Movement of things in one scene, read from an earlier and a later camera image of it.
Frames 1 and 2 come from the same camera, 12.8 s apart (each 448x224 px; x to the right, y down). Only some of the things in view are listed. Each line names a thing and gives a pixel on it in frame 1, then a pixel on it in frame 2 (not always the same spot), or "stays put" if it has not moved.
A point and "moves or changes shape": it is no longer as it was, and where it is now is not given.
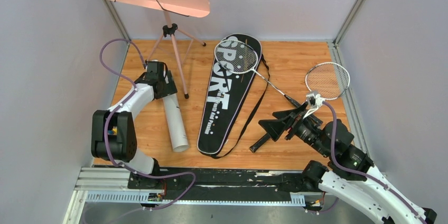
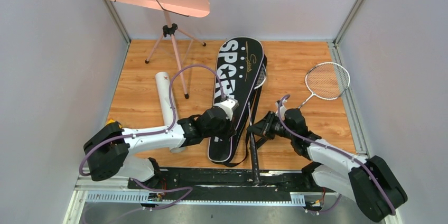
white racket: [238, 57] → [260, 83]
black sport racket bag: [227, 98] moves or changes shape
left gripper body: [167, 89] → [227, 124]
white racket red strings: [331, 80] stays put
